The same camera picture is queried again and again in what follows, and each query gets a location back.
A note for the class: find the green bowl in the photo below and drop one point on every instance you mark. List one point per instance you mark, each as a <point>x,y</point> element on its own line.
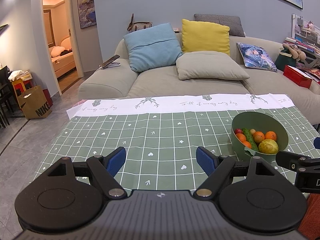
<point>260,120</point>

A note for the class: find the pile of magazines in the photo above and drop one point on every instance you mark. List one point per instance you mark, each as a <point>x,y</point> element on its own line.
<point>311,71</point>

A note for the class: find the blue cushion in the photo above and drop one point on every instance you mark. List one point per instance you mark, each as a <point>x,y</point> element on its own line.
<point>152,47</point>

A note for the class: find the yellow-green round fruit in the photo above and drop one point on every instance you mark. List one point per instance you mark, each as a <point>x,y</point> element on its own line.
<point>268,147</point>

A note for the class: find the beige sofa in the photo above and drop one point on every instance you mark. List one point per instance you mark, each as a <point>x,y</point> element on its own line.
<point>175,82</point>

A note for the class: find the white rack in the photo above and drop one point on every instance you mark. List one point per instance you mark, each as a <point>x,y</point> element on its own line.
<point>306,33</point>

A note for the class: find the cucumber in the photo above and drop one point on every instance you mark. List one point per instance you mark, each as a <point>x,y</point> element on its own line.
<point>248,136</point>

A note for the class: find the abstract wall painting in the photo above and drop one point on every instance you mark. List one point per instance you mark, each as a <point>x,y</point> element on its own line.
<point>87,5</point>

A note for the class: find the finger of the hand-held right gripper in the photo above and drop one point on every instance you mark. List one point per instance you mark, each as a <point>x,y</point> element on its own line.
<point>287,160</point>
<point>317,142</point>

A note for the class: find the white door frame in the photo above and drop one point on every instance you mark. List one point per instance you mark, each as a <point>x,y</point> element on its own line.
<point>76,42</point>

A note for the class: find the red shopping bag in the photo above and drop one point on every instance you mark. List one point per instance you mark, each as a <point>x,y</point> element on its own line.
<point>48,97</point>

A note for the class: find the dark green bag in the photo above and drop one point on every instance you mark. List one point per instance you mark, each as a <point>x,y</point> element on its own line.
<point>283,58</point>

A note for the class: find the small brown fruit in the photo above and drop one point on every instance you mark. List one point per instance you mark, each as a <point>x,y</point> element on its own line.
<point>253,131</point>

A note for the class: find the red plastic stool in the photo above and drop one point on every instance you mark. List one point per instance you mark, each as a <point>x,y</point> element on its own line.
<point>23,86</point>

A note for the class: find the red box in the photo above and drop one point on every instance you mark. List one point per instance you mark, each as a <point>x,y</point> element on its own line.
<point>297,76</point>

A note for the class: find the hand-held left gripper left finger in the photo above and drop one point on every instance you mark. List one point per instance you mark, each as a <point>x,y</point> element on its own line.
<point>116,161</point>

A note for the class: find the small red fruit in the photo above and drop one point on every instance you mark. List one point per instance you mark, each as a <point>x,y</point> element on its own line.
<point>238,131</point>

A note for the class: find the brown handbag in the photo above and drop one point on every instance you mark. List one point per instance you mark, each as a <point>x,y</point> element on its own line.
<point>141,25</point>

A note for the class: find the black dining chair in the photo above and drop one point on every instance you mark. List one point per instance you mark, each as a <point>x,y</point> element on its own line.
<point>4,92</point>

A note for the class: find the beige cushion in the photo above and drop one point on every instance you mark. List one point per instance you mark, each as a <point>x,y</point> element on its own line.
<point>207,66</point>

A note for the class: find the yellow cushion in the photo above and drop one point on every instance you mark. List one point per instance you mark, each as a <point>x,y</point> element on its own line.
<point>205,37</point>

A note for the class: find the white cloth bundle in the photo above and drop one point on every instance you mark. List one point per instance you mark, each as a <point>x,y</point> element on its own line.
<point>20,75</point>

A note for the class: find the bed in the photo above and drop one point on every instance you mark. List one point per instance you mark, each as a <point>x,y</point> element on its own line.
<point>63,58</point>

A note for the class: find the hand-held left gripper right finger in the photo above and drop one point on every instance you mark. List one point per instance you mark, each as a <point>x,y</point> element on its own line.
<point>205,160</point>

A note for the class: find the orange cloth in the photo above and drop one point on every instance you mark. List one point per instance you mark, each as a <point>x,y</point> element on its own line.
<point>311,217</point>

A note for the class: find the beige plush toy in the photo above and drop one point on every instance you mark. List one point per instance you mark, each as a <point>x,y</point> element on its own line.
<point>296,51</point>

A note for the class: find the printed picture cushion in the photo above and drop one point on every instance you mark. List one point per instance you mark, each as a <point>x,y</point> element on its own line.
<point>255,56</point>

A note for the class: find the brown paper bag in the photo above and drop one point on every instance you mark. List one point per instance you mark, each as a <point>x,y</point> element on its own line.
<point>35,105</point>

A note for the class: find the green grid tablecloth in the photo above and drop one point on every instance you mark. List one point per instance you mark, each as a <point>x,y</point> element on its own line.
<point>162,135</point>

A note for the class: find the smartphone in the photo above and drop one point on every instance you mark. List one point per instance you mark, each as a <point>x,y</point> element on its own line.
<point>111,60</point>

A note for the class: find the orange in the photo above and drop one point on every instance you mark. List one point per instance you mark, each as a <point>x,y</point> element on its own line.
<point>247,144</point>
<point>240,137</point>
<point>270,136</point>
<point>258,137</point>

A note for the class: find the grey houndstooth cushion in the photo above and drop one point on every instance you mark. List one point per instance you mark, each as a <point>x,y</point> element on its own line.
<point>232,25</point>

